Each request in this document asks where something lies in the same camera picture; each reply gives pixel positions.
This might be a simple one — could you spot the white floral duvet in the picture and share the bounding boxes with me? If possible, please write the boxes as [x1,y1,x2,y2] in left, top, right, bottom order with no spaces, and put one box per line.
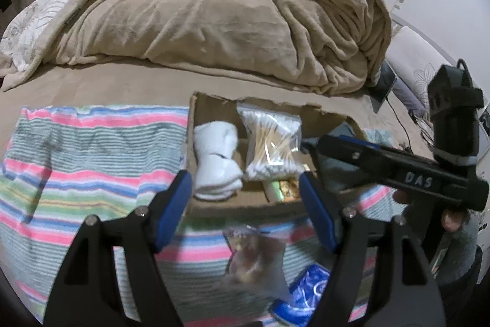
[0,0,129,79]

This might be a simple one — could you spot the beige fleece blanket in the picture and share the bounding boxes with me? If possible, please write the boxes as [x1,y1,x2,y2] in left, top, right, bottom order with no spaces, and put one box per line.
[41,0,393,96]

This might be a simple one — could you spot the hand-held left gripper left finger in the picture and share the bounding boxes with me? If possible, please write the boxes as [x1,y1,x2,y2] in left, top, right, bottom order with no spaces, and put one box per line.
[44,170,194,327]

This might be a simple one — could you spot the person's right forearm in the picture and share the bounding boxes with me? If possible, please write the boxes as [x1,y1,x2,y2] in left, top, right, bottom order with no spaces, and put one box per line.
[431,223,484,289]

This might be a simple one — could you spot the light teal cloth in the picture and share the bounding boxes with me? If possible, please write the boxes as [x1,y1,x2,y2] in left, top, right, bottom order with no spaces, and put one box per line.
[337,122,396,152]

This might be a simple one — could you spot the rolled white socks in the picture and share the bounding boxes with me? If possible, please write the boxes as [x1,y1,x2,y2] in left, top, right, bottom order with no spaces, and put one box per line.
[192,121,244,202]

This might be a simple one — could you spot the white floral pillow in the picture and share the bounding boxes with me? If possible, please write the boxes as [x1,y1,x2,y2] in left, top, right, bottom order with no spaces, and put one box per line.
[386,24,462,114]

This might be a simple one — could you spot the small gold packet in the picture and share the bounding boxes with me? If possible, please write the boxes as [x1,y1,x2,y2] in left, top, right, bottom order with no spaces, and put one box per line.
[279,177,304,202]

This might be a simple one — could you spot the black cable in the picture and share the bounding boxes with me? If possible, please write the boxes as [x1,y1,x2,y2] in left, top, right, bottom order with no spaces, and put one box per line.
[383,96,435,157]

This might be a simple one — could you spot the beige bed sheet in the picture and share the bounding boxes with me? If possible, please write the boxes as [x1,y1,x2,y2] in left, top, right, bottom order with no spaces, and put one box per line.
[0,57,439,159]

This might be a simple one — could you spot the cardboard box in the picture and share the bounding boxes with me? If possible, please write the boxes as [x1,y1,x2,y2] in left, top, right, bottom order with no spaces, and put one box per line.
[184,91,369,225]

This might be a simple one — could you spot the clear plastic bag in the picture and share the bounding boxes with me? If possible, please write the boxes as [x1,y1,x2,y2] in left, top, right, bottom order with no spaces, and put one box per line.
[222,223,294,304]

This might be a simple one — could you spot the person's right hand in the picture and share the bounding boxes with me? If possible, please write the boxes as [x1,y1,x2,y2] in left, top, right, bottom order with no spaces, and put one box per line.
[392,189,468,234]

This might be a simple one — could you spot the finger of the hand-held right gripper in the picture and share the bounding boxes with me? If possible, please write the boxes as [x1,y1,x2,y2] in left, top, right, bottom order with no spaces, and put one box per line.
[337,134,381,152]
[302,135,385,194]

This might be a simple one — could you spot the blue plastic packet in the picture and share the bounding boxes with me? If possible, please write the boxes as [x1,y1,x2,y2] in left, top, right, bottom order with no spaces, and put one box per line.
[271,265,334,327]

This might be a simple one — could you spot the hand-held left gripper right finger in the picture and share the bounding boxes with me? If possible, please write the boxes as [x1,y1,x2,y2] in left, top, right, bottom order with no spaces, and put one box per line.
[299,172,448,327]

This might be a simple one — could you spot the bag of cotton swabs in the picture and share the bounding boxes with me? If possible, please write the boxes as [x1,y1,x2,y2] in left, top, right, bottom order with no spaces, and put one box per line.
[236,102,307,185]

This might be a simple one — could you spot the striped towel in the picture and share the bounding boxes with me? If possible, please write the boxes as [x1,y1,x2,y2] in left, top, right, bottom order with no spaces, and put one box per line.
[0,104,407,327]

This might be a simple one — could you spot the black tablet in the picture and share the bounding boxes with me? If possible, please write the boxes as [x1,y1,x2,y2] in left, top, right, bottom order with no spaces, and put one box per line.
[369,61,399,114]

